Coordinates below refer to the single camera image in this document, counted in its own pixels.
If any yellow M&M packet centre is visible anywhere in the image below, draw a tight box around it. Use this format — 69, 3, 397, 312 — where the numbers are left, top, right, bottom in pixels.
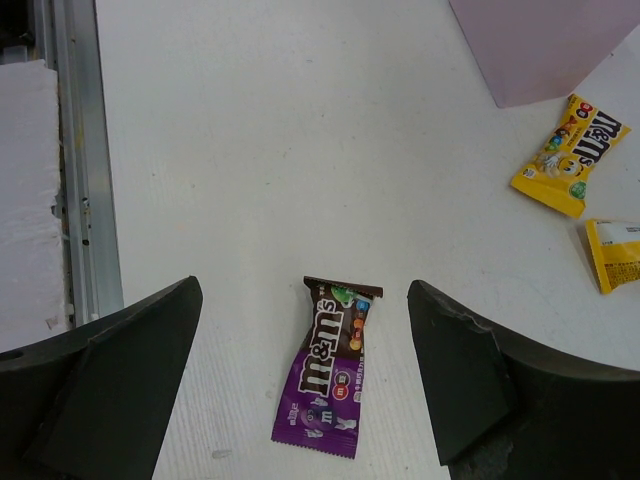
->
510, 93, 631, 219

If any purple M&M packet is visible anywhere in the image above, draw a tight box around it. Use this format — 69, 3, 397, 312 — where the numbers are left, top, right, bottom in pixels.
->
271, 276, 383, 459

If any pink paper bag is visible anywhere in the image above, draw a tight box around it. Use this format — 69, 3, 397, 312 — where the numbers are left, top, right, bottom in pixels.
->
450, 0, 639, 108

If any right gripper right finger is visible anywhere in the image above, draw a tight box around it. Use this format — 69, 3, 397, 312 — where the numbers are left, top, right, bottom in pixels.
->
408, 280, 639, 479

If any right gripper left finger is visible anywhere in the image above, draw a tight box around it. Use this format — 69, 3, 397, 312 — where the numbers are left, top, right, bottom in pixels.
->
1, 276, 203, 479

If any white foam board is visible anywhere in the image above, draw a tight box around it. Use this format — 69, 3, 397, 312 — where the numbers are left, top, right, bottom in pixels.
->
1, 60, 67, 351

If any aluminium table frame rail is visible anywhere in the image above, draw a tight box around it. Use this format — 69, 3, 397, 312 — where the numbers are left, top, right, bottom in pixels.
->
1, 0, 123, 327

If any yellow snack bar wrapper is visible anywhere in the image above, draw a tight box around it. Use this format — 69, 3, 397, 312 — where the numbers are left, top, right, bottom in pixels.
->
585, 219, 640, 294

